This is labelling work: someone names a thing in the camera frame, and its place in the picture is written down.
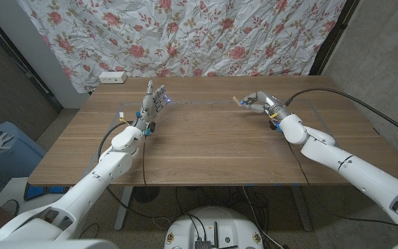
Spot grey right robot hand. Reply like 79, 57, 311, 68
239, 91, 292, 131

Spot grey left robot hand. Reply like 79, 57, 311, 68
131, 80, 171, 136

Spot white power strip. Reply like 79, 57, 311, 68
98, 71, 128, 84

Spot floral backdrop cloth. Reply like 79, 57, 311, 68
15, 0, 348, 93

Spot black stand pole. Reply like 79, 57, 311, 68
308, 0, 361, 76

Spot black round fan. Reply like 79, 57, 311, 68
132, 186, 161, 204

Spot white table leg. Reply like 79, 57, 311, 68
114, 185, 134, 232

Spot grey table leg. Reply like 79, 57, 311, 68
290, 185, 313, 232

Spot white robot torso base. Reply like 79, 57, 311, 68
164, 206, 264, 249

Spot blue storage bin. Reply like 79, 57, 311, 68
0, 120, 47, 186

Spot white and blue box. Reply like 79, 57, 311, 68
0, 176, 70, 212

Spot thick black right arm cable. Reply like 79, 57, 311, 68
284, 87, 398, 143

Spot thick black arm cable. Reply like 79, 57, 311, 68
97, 120, 172, 225
284, 87, 398, 143

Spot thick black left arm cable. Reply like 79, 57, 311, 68
97, 120, 172, 225

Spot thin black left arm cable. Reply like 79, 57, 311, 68
141, 133, 149, 188

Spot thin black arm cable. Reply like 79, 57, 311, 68
286, 140, 398, 236
141, 133, 149, 188

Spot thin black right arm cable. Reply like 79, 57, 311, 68
286, 140, 398, 236

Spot white floor cable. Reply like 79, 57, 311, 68
242, 186, 285, 249

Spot black floor cable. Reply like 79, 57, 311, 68
174, 185, 271, 243

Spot black metal frame bar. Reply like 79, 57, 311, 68
0, 8, 64, 112

